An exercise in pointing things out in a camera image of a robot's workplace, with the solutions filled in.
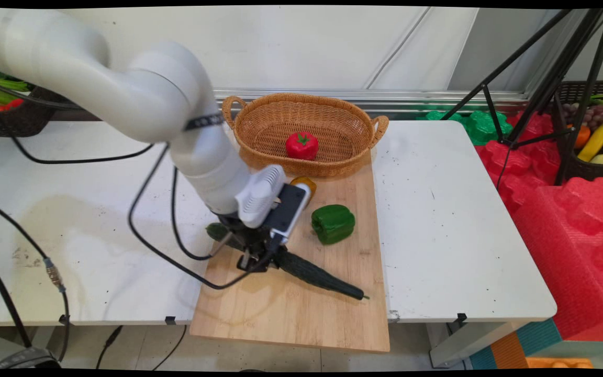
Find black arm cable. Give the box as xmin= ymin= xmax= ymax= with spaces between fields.
xmin=0 ymin=77 xmax=154 ymax=165

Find green stalk toy vegetable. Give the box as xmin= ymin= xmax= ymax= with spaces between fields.
xmin=0 ymin=76 xmax=31 ymax=105

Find green toy bell pepper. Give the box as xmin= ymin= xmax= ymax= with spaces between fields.
xmin=311 ymin=204 xmax=356 ymax=245

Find oval wicker basket with handles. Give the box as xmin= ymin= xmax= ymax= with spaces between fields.
xmin=222 ymin=93 xmax=389 ymax=177

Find dark woven vegetable basket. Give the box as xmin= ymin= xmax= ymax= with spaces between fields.
xmin=0 ymin=85 xmax=64 ymax=138

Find black cable with metal connector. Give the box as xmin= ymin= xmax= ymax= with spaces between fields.
xmin=0 ymin=196 xmax=71 ymax=363

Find dark grey floor device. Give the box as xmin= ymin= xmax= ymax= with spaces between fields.
xmin=0 ymin=346 xmax=62 ymax=370

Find wooden cutting board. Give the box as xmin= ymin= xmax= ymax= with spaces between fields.
xmin=190 ymin=148 xmax=391 ymax=352

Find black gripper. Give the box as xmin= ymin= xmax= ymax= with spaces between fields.
xmin=217 ymin=209 xmax=282 ymax=273

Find thick black floor cable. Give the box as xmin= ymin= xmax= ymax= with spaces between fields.
xmin=96 ymin=325 xmax=124 ymax=370

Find black silver wrist camera box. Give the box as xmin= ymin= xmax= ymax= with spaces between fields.
xmin=269 ymin=183 xmax=310 ymax=245

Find large red foam block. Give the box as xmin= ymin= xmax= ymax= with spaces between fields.
xmin=511 ymin=177 xmax=603 ymax=342

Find teal orange floor mat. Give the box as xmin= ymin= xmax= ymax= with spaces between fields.
xmin=469 ymin=317 xmax=603 ymax=370

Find yellow toy banana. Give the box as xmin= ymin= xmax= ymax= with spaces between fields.
xmin=577 ymin=121 xmax=603 ymax=163

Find thin black floor cable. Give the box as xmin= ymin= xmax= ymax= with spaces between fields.
xmin=151 ymin=325 xmax=187 ymax=371

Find white table leg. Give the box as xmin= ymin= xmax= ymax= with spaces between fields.
xmin=427 ymin=320 xmax=530 ymax=369

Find aluminium wall rail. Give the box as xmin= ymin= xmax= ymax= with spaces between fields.
xmin=213 ymin=88 xmax=532 ymax=114

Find orange foam piece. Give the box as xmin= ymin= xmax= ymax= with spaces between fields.
xmin=526 ymin=357 xmax=594 ymax=370

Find yellow-brown toy bell pepper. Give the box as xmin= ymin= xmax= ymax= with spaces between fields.
xmin=290 ymin=176 xmax=318 ymax=208

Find black tripod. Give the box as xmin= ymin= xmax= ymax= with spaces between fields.
xmin=440 ymin=8 xmax=603 ymax=189

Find red toy tomato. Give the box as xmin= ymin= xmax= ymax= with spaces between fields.
xmin=286 ymin=132 xmax=320 ymax=161

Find dark woven fruit basket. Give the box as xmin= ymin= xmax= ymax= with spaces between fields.
xmin=552 ymin=80 xmax=603 ymax=184

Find green foam block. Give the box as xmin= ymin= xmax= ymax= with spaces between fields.
xmin=420 ymin=108 xmax=463 ymax=124
xmin=461 ymin=110 xmax=514 ymax=147

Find purple toy grapes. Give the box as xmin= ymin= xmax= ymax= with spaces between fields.
xmin=563 ymin=103 xmax=603 ymax=131

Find long dark green cucumber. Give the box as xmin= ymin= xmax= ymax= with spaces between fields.
xmin=206 ymin=223 xmax=371 ymax=301

